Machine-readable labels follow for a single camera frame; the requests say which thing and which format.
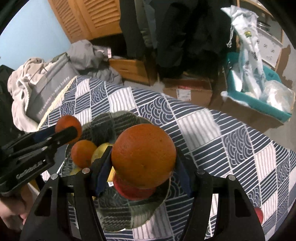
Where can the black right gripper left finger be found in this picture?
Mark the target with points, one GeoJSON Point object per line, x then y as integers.
{"type": "Point", "coordinates": [49, 217]}

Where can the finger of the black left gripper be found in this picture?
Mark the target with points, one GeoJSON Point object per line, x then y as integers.
{"type": "Point", "coordinates": [60, 138]}
{"type": "Point", "coordinates": [29, 139]}

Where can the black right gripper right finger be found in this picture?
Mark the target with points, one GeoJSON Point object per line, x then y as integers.
{"type": "Point", "coordinates": [236, 218]}

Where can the large orange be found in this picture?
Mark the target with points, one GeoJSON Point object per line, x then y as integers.
{"type": "Point", "coordinates": [81, 153]}

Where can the person's left hand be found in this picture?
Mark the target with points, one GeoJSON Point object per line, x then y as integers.
{"type": "Point", "coordinates": [15, 210]}

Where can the large red apple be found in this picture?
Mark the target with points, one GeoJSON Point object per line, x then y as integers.
{"type": "Point", "coordinates": [259, 213]}

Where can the grey tote bag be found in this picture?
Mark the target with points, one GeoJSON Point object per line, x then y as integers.
{"type": "Point", "coordinates": [49, 86]}

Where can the beige cloth pile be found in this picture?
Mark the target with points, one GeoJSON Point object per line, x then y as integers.
{"type": "Point", "coordinates": [20, 85]}

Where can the clear glass plate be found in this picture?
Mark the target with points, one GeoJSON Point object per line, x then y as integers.
{"type": "Point", "coordinates": [117, 207]}

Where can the blue white patterned tablecloth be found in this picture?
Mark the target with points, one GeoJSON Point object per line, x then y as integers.
{"type": "Point", "coordinates": [211, 140]}

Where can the wooden cabinet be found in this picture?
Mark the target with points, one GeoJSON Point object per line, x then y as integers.
{"type": "Point", "coordinates": [87, 19]}

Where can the teal storage box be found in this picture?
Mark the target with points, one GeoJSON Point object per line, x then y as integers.
{"type": "Point", "coordinates": [249, 94]}

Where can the white plastic bags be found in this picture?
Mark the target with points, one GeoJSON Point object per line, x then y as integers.
{"type": "Point", "coordinates": [244, 23]}

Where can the cardboard box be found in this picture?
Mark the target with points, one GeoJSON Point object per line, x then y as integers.
{"type": "Point", "coordinates": [197, 91]}

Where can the dark hanging clothes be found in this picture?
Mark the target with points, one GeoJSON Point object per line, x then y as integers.
{"type": "Point", "coordinates": [186, 36]}

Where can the wooden shelf rack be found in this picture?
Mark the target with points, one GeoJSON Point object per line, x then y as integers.
{"type": "Point", "coordinates": [272, 40]}

